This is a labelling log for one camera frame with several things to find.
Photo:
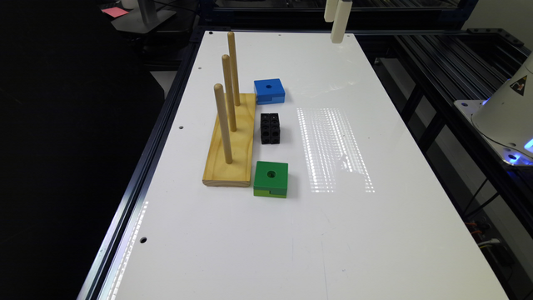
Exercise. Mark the middle wooden peg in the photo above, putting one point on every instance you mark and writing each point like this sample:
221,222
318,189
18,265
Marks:
227,72

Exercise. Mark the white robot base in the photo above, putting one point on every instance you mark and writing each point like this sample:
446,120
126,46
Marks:
504,119

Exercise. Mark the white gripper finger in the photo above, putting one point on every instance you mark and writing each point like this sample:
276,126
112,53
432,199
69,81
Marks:
330,11
339,20

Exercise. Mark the wooden peg base board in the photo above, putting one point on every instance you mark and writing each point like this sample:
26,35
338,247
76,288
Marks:
217,172

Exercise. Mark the wooden peg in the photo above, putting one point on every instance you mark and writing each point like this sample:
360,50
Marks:
227,72
232,47
223,122

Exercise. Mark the front wooden peg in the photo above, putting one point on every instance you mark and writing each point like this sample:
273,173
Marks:
223,122

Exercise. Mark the rear wooden peg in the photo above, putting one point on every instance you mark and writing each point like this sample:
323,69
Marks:
232,47

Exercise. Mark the blue block with hole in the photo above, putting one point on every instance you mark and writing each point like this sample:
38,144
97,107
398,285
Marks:
269,91

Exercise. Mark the green block with hole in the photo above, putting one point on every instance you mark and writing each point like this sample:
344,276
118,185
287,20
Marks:
271,179

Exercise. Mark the black perforated cube block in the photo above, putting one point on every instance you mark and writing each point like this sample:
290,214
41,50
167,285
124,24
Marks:
270,128

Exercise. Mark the grey monitor stand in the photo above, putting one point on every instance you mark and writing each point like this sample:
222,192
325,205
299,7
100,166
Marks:
142,16

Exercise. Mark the pink sticky note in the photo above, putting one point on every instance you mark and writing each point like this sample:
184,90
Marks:
115,12

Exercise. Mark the black aluminium table frame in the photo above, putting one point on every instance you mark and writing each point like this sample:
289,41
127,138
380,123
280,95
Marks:
445,64

